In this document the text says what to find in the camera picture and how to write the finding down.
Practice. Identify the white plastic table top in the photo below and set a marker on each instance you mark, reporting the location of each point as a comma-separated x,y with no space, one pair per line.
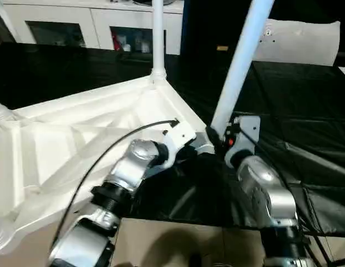
64,125

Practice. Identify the black work mat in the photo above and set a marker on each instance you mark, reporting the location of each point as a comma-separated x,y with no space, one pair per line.
300,97

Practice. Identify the small yellow label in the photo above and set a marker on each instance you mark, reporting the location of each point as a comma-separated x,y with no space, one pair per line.
222,48

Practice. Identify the black cabinet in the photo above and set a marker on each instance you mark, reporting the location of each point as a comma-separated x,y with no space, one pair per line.
205,25

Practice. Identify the white chair back panel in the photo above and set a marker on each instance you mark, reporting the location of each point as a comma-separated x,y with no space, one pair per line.
300,41

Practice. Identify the small white bottle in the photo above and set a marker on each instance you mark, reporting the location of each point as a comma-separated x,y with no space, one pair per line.
127,47

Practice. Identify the red packet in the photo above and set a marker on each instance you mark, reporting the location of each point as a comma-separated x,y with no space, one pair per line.
116,41

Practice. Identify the grey and black helmet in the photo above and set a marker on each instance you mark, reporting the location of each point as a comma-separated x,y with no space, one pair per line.
169,1

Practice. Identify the black metal stand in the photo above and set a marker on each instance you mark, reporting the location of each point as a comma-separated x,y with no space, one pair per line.
327,250

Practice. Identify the white cabinet with glass doors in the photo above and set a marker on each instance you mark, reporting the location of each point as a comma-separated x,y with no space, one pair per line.
64,14

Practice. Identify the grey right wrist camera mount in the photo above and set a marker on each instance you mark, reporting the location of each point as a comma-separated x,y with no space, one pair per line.
247,130

